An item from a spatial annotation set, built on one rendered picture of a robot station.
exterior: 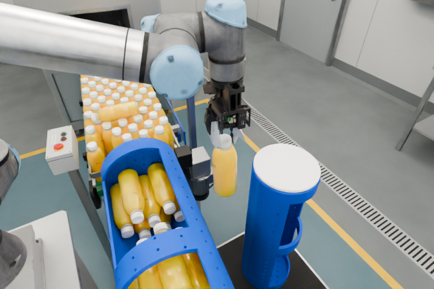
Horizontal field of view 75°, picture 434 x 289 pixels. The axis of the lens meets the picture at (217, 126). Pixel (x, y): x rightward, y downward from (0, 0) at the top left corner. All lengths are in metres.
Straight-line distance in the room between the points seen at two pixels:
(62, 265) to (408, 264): 2.12
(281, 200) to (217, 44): 0.78
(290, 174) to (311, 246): 1.13
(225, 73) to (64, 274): 0.65
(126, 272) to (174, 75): 0.54
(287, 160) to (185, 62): 0.93
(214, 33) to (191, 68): 0.16
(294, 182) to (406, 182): 1.92
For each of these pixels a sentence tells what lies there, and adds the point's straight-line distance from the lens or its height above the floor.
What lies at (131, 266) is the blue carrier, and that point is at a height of 1.20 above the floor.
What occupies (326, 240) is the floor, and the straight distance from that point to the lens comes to 2.32.
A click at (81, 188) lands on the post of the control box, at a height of 0.81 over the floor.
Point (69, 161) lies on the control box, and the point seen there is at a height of 1.05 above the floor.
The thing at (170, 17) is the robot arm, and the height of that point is 1.74.
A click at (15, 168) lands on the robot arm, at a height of 1.38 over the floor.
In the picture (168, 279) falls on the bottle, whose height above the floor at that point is 1.18.
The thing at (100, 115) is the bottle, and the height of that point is 1.15.
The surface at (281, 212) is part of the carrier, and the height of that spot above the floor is 0.90.
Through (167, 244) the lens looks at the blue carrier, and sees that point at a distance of 0.76.
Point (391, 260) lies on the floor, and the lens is 2.42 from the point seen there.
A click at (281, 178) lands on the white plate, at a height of 1.04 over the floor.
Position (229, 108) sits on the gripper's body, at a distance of 0.59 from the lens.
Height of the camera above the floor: 1.89
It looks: 38 degrees down
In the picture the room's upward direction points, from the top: straight up
